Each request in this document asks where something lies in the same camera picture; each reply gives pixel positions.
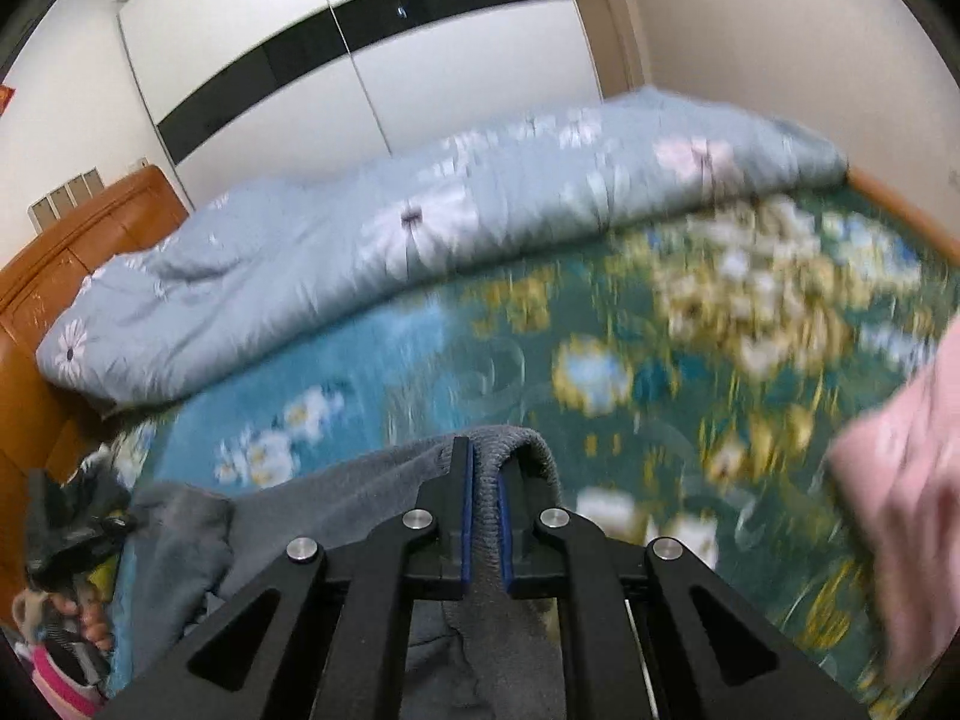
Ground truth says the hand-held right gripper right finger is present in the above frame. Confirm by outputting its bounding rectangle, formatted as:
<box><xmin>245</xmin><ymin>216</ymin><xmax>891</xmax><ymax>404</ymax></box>
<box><xmin>496</xmin><ymin>457</ymin><xmax>872</xmax><ymax>720</ymax></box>

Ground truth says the pink cloth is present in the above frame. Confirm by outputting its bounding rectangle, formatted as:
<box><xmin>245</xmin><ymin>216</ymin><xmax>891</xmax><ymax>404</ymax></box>
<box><xmin>825</xmin><ymin>315</ymin><xmax>960</xmax><ymax>700</ymax></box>

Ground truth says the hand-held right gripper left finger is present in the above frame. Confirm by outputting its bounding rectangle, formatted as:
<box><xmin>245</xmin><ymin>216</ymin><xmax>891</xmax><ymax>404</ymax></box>
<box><xmin>94</xmin><ymin>435</ymin><xmax>473</xmax><ymax>720</ymax></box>

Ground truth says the wooden headboard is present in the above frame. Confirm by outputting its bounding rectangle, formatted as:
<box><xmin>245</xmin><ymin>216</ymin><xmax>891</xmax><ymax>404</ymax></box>
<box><xmin>0</xmin><ymin>165</ymin><xmax>190</xmax><ymax>620</ymax></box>

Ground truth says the person's left hand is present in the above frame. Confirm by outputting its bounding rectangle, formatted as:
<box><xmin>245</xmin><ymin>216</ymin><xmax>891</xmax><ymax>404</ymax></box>
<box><xmin>52</xmin><ymin>591</ymin><xmax>115</xmax><ymax>652</ymax></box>

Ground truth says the person's left forearm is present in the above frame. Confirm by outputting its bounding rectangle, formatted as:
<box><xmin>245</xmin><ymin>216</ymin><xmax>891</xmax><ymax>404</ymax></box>
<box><xmin>28</xmin><ymin>645</ymin><xmax>107</xmax><ymax>718</ymax></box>

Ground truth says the grey wall switch panel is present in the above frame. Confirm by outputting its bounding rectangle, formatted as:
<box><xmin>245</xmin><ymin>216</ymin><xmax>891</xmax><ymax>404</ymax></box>
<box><xmin>28</xmin><ymin>171</ymin><xmax>103</xmax><ymax>230</ymax></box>

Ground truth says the green floral bed sheet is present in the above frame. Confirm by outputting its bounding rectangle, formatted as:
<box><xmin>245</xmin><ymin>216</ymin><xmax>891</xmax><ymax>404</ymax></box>
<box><xmin>105</xmin><ymin>191</ymin><xmax>960</xmax><ymax>720</ymax></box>

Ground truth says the wooden bed side rail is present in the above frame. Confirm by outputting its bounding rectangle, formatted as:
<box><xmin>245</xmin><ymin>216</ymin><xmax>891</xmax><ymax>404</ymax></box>
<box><xmin>846</xmin><ymin>167</ymin><xmax>960</xmax><ymax>262</ymax></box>

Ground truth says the light blue floral quilt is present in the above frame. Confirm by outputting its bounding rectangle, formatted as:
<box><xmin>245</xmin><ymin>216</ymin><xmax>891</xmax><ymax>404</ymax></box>
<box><xmin>36</xmin><ymin>86</ymin><xmax>850</xmax><ymax>412</ymax></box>

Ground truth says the grey knit garment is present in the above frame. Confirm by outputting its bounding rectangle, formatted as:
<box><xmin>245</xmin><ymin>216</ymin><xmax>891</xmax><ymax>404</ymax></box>
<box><xmin>127</xmin><ymin>426</ymin><xmax>572</xmax><ymax>720</ymax></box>

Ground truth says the white wardrobe with black band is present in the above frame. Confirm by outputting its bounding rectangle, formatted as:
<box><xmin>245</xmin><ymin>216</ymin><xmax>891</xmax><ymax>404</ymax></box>
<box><xmin>116</xmin><ymin>0</ymin><xmax>647</xmax><ymax>212</ymax></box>

